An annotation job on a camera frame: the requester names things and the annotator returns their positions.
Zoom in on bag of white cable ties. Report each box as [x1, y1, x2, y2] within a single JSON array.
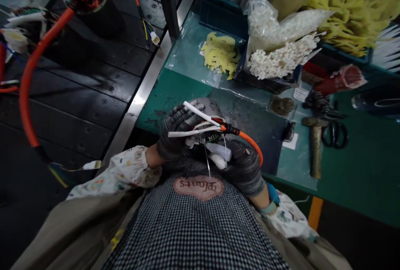
[[246, 0, 335, 55]]

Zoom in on person's body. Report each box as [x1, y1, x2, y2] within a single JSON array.
[[11, 157, 355, 270]]

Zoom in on brass round weight in bag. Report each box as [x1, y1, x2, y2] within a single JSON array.
[[269, 94, 297, 117]]

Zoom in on bundle of white cable ties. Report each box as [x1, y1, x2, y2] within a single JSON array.
[[247, 32, 327, 80]]

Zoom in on person's right hand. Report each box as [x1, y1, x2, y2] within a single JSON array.
[[215, 140, 267, 198]]

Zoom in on red tubes in plastic bag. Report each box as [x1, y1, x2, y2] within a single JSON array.
[[312, 63, 368, 93]]

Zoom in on black scissors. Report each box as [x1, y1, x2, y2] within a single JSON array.
[[321, 110, 349, 149]]

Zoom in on black conveyor belt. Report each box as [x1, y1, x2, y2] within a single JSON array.
[[0, 0, 198, 208]]

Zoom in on thin orange cable with connector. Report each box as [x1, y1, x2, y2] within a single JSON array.
[[129, 0, 162, 48]]

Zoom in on stack of white sleeves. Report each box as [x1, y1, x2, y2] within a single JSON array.
[[372, 22, 400, 74]]

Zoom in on small bag with black part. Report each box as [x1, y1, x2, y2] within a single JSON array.
[[282, 119, 300, 151]]

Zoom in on small white wire connector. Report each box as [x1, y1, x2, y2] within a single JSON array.
[[82, 160, 103, 171]]

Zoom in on bag of yellow insulation strips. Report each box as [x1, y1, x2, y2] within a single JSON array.
[[165, 13, 248, 89]]

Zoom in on blue plastic bin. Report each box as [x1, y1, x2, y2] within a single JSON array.
[[198, 0, 251, 40]]

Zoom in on small stator with orange cable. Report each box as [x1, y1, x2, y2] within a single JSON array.
[[167, 96, 265, 170]]

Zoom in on dark blue parts box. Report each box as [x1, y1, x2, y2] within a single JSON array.
[[232, 42, 304, 95]]

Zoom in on orange table leg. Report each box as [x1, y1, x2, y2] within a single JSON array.
[[307, 196, 324, 233]]

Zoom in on pile of yellow insulation pieces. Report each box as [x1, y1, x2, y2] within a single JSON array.
[[303, 0, 400, 59]]

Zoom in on dark metal post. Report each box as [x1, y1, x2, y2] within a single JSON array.
[[158, 0, 183, 39]]

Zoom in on large stator with white connector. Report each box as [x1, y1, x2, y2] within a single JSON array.
[[0, 5, 65, 63]]

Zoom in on brass head hammer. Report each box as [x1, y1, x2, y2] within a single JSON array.
[[301, 116, 325, 180]]

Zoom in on clear plastic container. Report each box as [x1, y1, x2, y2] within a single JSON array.
[[351, 90, 400, 118]]

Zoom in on thick orange cable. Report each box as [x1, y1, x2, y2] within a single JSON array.
[[18, 7, 77, 162]]

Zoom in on person's left hand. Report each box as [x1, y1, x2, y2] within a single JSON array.
[[156, 102, 207, 161]]

